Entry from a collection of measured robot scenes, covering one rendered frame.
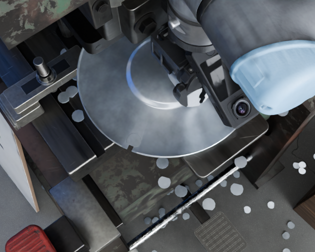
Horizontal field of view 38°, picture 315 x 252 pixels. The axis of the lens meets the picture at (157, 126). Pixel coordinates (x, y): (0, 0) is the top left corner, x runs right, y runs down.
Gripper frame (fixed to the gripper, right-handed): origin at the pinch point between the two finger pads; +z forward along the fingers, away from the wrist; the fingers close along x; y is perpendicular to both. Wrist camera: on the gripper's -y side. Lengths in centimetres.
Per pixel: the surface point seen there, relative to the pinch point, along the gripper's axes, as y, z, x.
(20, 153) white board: 25, 36, 29
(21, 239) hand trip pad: -0.2, 3.7, 33.1
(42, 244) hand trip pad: -2.7, 3.7, 31.0
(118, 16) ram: 12.1, -13.4, 5.1
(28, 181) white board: 25, 53, 33
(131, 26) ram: 9.4, -14.1, 4.9
